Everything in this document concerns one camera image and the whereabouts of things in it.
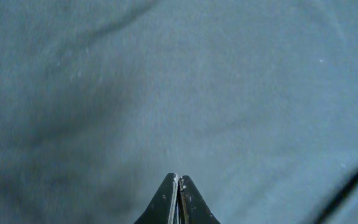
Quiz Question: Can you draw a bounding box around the black t-shirt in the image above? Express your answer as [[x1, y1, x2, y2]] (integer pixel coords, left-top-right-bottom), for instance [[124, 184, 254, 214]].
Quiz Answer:
[[0, 0, 358, 223]]

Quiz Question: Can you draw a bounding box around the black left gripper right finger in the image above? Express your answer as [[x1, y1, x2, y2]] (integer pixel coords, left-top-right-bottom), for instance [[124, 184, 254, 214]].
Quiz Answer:
[[178, 175, 220, 224]]

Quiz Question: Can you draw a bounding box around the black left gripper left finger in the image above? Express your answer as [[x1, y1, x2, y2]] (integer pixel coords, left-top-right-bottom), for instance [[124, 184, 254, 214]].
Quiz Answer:
[[134, 173, 178, 224]]

